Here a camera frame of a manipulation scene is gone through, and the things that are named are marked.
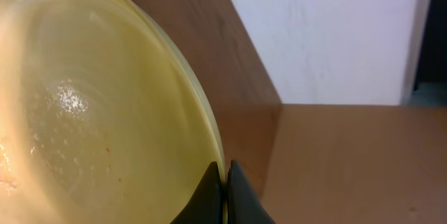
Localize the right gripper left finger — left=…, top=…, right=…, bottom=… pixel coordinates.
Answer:
left=171, top=161, right=224, bottom=224

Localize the yellow plate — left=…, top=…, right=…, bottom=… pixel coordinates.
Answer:
left=1, top=0, right=225, bottom=223

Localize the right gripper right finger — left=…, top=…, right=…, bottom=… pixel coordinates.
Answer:
left=227, top=160, right=275, bottom=224

